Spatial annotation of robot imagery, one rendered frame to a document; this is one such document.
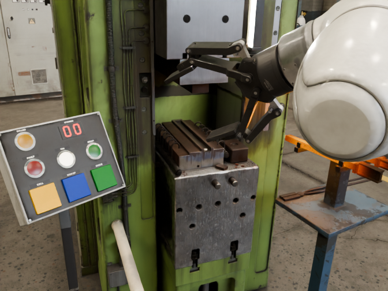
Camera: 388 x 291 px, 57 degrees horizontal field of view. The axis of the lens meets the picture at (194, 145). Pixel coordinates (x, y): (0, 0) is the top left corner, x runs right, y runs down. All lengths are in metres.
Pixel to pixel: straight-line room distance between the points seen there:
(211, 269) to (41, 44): 5.34
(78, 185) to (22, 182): 0.16
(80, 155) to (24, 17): 5.33
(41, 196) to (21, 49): 5.42
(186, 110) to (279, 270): 1.19
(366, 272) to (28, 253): 2.19
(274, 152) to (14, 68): 5.24
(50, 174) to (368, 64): 1.01
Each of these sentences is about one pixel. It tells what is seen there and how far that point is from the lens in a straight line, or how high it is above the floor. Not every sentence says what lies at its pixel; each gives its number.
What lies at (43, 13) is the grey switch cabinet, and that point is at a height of 1.36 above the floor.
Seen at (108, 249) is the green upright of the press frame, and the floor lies 0.49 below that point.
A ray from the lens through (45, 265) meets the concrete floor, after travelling 2.57.
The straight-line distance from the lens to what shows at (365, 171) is 1.40.
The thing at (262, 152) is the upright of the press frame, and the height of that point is 0.88.
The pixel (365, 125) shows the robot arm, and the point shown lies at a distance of 0.31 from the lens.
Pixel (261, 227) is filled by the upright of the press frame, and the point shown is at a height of 0.43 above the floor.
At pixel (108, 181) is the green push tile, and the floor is 1.00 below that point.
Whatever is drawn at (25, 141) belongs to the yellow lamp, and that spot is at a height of 1.16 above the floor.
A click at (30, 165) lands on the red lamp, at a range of 1.17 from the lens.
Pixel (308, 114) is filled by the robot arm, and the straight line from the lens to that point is 0.32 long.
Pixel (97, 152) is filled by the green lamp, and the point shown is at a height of 1.08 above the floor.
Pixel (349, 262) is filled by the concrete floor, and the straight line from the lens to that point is 2.69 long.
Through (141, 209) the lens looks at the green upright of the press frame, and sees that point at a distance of 1.69.
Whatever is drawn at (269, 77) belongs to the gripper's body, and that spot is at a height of 1.46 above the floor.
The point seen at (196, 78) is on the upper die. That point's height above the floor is 1.29.
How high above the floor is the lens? 1.55
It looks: 21 degrees down
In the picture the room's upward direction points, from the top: 1 degrees clockwise
